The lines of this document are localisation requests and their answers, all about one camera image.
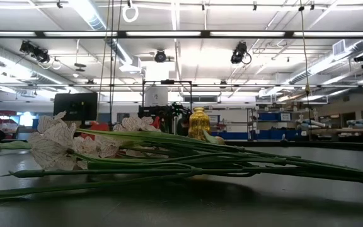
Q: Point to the pink white artificial tulip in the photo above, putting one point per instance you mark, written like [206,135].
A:
[214,138]

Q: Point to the white artificial flower bunch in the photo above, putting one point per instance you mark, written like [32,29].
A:
[55,145]

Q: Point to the yellow glass vase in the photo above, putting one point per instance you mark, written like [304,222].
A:
[199,124]

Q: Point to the person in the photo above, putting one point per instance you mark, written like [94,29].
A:
[183,127]

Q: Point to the black background robot equipment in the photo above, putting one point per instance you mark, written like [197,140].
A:
[156,113]

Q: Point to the white box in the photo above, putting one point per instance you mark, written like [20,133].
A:
[156,96]

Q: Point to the blue storage bin row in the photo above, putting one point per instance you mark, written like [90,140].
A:
[263,135]

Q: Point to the black overhead light bar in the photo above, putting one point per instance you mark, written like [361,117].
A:
[121,34]

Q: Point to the black computer monitor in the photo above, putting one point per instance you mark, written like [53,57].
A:
[74,107]

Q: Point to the white ceiling air vent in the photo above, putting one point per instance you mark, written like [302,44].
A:
[339,48]

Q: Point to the wooden workbench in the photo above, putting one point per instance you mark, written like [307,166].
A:
[358,130]

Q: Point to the black background rig frame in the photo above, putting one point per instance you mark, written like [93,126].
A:
[169,81]

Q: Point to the black overhead rig camera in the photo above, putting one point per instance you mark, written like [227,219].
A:
[160,56]
[38,53]
[239,52]

